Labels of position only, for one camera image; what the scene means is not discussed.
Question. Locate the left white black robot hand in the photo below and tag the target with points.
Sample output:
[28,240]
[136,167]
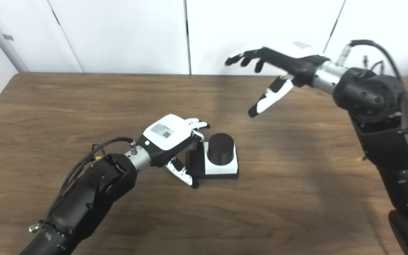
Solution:
[165,132]

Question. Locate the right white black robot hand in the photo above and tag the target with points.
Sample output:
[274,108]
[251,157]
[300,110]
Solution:
[292,62]

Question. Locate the black peg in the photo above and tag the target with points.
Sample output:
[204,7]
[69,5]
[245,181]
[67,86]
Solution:
[221,148]

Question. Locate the white square piece with hole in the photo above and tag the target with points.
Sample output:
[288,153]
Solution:
[221,169]

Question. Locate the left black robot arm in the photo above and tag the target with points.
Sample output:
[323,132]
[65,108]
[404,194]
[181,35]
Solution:
[90,194]

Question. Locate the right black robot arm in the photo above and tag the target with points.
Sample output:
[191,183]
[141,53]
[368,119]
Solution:
[384,124]

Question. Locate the small gray wall tag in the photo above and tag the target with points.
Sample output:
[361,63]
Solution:
[8,37]

